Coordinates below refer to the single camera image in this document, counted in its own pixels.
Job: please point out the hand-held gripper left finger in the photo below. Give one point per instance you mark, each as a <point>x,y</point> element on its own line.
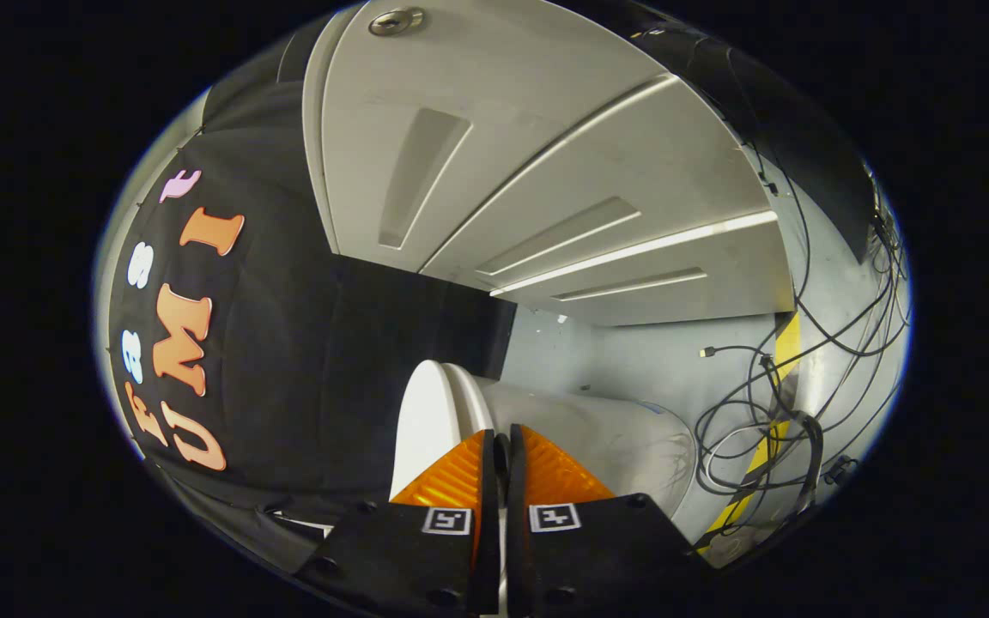
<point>409,558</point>

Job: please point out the black backdrop cloth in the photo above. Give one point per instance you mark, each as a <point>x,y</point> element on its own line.
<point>288,360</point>

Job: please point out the white toilet body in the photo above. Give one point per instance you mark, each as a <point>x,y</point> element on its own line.
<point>606,438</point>

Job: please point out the white drawer cabinet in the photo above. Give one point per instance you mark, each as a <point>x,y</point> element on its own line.
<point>546,129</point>

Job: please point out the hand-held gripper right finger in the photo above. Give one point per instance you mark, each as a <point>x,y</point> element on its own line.
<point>597,549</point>

